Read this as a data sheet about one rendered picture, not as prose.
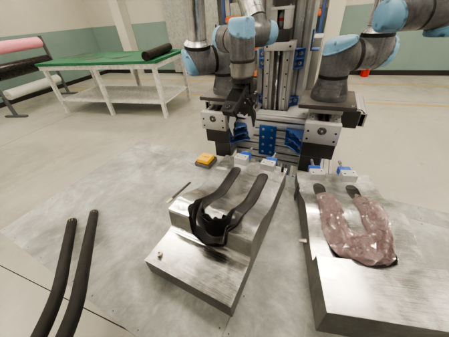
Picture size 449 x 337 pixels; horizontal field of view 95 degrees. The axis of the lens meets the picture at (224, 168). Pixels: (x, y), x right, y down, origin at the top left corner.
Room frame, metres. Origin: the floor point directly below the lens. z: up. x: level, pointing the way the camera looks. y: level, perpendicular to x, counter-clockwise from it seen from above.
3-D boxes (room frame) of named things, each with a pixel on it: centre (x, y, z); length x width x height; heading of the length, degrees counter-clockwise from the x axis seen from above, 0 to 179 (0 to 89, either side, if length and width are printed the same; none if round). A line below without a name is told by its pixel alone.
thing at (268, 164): (0.66, -0.19, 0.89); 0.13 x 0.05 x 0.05; 150
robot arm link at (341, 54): (0.91, -0.50, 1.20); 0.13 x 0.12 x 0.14; 89
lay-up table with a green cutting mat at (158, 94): (4.22, 1.81, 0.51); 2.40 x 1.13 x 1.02; 71
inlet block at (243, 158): (0.72, -0.09, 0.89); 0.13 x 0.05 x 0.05; 150
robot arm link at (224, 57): (1.13, -0.05, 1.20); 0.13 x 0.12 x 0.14; 112
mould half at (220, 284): (0.46, 0.00, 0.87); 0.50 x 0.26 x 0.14; 150
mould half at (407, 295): (0.35, -0.35, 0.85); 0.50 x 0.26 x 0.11; 167
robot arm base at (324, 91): (0.91, -0.50, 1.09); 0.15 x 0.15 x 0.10
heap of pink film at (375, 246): (0.36, -0.35, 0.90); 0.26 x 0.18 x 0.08; 167
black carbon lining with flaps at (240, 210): (0.47, -0.02, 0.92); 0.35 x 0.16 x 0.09; 150
